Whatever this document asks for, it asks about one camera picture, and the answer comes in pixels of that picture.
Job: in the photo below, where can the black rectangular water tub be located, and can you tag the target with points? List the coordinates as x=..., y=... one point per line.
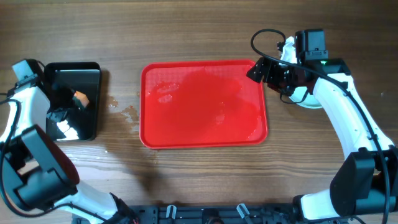
x=84, y=77

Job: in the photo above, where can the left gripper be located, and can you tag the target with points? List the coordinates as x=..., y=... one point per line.
x=58, y=101

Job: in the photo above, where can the white plate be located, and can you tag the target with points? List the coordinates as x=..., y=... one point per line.
x=309, y=102

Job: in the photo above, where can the green and yellow sponge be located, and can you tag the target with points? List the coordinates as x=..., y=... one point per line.
x=81, y=100

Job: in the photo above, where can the red plastic tray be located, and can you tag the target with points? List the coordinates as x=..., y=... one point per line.
x=201, y=104

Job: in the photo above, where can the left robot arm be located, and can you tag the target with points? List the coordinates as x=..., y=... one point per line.
x=37, y=178

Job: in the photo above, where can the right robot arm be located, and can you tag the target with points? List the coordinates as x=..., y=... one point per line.
x=366, y=183

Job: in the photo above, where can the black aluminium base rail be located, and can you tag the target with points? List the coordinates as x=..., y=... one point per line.
x=242, y=213

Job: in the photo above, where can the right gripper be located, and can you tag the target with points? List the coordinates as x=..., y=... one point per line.
x=267, y=71

